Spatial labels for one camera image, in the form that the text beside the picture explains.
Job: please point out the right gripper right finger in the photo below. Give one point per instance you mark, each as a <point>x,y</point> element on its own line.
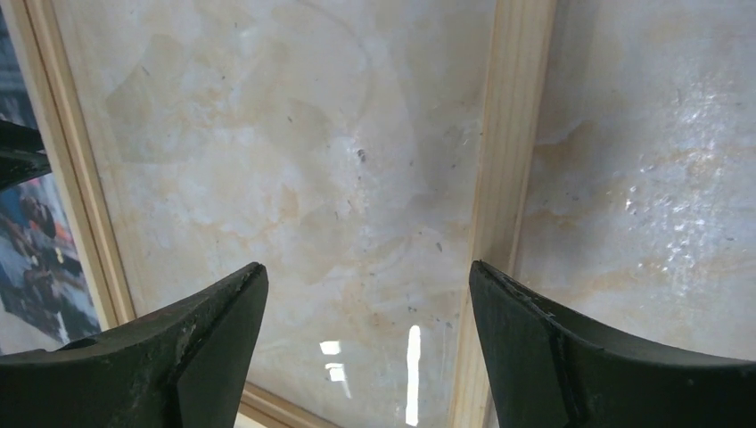
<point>551,366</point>

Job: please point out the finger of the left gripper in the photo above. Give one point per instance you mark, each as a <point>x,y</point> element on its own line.
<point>23,155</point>

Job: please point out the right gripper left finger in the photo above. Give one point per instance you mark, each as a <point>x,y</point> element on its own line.
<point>181,366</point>

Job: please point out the printed photo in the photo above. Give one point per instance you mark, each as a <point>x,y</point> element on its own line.
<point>45,300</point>

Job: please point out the wooden picture frame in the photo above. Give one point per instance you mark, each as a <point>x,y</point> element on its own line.
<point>515,74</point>

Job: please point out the transparent plastic sheet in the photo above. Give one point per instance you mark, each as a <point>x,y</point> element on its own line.
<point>334,142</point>

